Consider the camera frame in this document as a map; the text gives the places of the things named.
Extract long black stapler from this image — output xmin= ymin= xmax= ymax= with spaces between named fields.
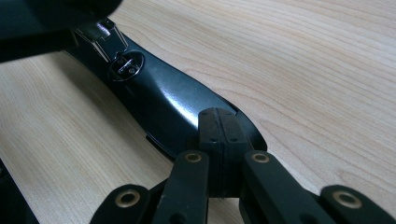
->
xmin=0 ymin=18 xmax=268 ymax=163

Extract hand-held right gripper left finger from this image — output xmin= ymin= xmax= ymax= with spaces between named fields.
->
xmin=197 ymin=106 xmax=225 ymax=199

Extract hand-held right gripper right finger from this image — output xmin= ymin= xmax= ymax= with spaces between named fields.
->
xmin=220 ymin=107 xmax=254 ymax=199

